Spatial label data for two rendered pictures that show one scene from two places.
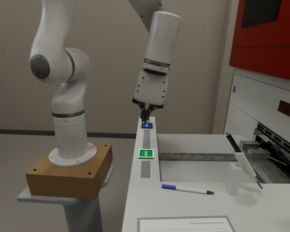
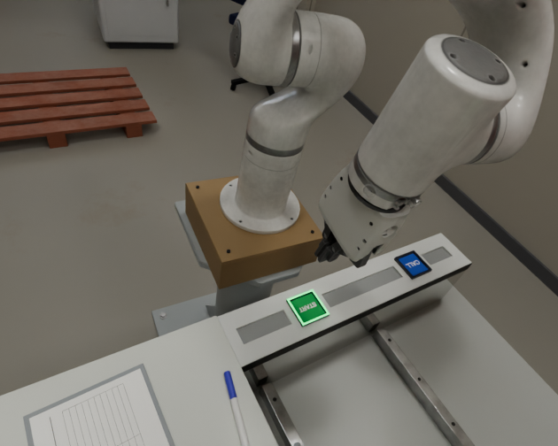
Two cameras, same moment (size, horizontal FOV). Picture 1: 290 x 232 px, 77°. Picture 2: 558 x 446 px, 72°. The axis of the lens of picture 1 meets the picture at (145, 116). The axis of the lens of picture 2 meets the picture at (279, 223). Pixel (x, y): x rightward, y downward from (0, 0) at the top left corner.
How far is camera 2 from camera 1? 0.41 m
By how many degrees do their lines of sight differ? 47
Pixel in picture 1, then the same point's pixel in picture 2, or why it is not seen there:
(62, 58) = (267, 44)
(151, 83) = (348, 203)
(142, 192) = (199, 346)
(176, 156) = (405, 372)
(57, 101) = (254, 111)
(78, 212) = not seen: hidden behind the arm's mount
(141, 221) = (136, 371)
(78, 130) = (263, 178)
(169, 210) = (177, 405)
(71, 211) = not seen: hidden behind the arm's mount
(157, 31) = (396, 97)
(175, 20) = (447, 95)
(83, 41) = not seen: outside the picture
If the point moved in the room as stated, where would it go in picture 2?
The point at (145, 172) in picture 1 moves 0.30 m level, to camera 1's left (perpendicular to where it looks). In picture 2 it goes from (256, 329) to (189, 210)
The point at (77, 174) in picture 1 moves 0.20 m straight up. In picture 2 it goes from (217, 238) to (224, 161)
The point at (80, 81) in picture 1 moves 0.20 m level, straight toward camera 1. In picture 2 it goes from (313, 96) to (234, 131)
